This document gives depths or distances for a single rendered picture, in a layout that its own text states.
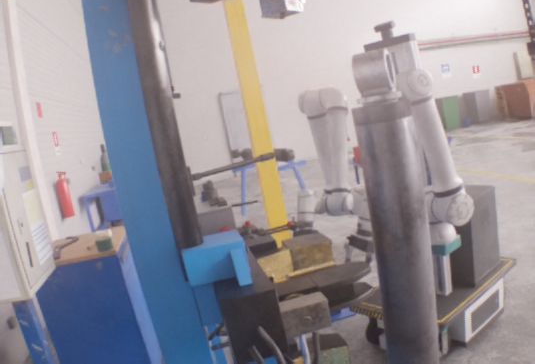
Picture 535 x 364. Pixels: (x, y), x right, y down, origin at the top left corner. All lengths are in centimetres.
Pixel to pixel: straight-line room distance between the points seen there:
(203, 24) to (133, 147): 1117
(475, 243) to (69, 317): 238
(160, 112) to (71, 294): 171
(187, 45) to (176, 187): 1114
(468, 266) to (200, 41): 1056
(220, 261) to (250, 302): 18
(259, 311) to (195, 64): 1130
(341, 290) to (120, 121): 84
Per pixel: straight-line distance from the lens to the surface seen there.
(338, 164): 243
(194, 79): 1230
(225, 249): 134
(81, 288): 279
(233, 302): 122
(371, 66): 160
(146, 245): 148
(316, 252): 180
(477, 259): 279
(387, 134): 157
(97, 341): 291
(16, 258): 126
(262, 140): 409
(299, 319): 129
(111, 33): 148
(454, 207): 217
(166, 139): 132
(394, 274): 170
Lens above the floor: 152
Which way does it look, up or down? 6 degrees down
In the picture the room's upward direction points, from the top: 11 degrees counter-clockwise
